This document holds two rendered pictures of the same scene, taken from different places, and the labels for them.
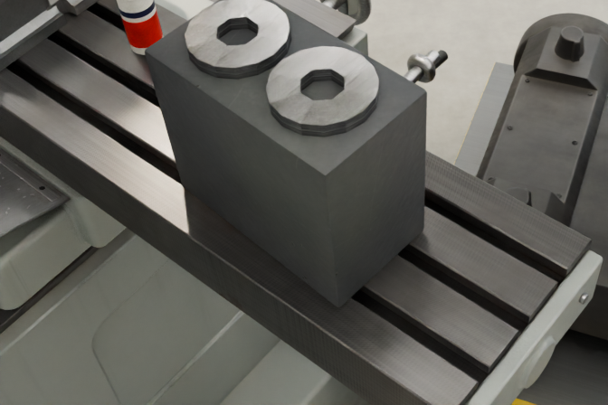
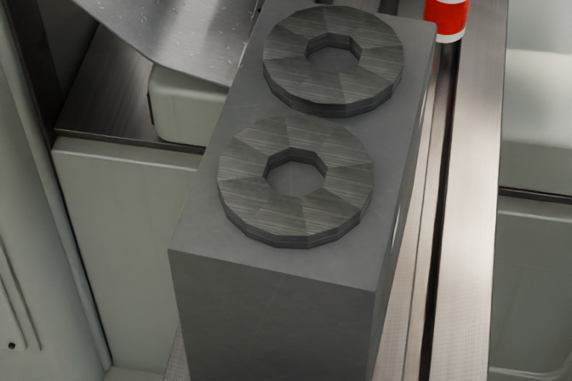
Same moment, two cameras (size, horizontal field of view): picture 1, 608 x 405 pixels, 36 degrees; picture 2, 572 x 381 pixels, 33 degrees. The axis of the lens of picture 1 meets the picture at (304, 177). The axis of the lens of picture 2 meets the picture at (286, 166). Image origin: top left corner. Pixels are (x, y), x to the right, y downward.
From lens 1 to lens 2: 0.46 m
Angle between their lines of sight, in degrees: 34
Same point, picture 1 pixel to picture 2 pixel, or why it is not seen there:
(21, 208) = (207, 62)
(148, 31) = (439, 15)
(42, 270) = (203, 132)
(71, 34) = not seen: outside the picture
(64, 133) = not seen: hidden behind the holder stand
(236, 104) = (231, 111)
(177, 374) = not seen: hidden behind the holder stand
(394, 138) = (300, 299)
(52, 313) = (191, 173)
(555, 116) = not seen: outside the picture
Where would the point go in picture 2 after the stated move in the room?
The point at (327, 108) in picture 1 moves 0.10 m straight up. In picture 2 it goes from (256, 195) to (249, 68)
